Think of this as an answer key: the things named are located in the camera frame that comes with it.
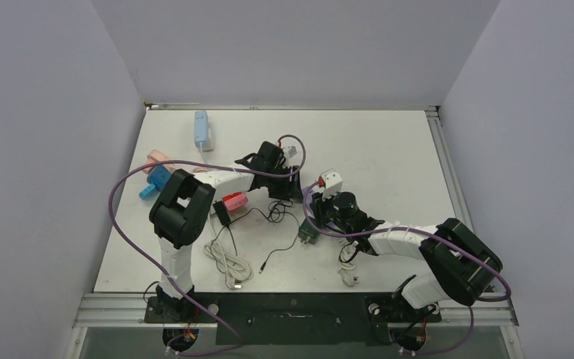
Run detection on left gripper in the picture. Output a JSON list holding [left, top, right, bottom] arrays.
[[265, 165, 302, 202]]

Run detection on dark green cube socket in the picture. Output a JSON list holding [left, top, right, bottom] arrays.
[[297, 220, 320, 245]]

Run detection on white cord of purple strip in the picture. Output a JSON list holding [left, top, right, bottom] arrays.
[[337, 242, 362, 287]]

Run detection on purple USB power strip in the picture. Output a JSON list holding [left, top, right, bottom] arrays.
[[302, 182, 318, 209]]

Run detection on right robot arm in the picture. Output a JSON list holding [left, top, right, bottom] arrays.
[[303, 191, 503, 320]]

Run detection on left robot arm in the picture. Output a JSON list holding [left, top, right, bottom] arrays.
[[149, 141, 303, 322]]

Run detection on red pink plug adapter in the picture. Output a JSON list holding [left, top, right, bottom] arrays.
[[222, 192, 248, 212]]

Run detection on black power adapter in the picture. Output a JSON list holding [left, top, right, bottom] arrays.
[[213, 201, 232, 227]]

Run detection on light blue power strip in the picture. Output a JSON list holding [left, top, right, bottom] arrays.
[[194, 111, 209, 149]]

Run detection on blue adapter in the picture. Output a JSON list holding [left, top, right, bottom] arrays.
[[138, 165, 171, 200]]

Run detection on thin black cable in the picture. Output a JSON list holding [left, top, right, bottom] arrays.
[[210, 199, 303, 274]]

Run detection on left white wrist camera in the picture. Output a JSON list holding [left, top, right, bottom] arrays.
[[281, 145, 298, 161]]

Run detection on white coiled cord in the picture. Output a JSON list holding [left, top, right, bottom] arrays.
[[203, 218, 256, 290]]

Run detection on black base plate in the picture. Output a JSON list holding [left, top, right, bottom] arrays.
[[143, 292, 442, 346]]

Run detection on aluminium table frame rail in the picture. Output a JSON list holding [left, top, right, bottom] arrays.
[[425, 105, 521, 328]]

